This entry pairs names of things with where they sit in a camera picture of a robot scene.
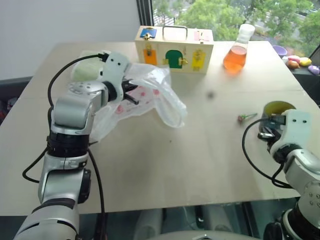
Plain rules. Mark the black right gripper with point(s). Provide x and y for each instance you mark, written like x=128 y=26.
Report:
x=277 y=133

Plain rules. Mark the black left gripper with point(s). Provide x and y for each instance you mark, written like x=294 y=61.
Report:
x=126 y=88

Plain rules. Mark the clear plastic bag pink print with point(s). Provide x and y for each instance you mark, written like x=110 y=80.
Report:
x=165 y=100

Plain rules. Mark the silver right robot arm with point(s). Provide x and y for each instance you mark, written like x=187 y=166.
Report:
x=302 y=165

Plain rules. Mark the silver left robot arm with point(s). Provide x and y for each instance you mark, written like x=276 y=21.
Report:
x=70 y=110

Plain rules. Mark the dark cup yellow inside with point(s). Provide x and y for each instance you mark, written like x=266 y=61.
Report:
x=275 y=107

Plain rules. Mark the small pink green flower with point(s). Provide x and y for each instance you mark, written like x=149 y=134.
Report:
x=241 y=118

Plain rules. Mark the pale green pouch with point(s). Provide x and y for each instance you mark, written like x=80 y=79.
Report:
x=85 y=71

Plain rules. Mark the brown toy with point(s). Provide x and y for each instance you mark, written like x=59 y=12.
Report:
x=293 y=64

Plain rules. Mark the flask with orange liquid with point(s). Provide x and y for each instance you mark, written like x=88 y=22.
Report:
x=235 y=60

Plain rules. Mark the purple toy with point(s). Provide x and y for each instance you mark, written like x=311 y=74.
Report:
x=314 y=70

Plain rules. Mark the pink toy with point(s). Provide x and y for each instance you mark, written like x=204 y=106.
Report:
x=293 y=58

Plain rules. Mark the yellow toy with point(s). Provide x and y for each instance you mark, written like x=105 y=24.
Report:
x=305 y=61

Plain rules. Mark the purple bowl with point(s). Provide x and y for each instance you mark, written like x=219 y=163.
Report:
x=280 y=50

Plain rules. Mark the grey rounded leg shape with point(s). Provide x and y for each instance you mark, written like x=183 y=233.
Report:
x=220 y=217
x=147 y=222

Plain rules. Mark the grey rounded robot torso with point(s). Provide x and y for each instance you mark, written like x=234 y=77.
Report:
x=207 y=235

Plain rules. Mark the dark side shelf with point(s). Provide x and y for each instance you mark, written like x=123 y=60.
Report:
x=12 y=95

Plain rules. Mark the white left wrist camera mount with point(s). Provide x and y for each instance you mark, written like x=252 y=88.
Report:
x=115 y=67

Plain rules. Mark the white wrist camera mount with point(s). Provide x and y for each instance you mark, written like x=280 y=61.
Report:
x=297 y=130
x=115 y=67

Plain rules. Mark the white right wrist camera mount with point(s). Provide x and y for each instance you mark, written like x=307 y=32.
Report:
x=297 y=130

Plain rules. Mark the dark window frame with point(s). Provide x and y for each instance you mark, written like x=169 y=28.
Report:
x=144 y=20

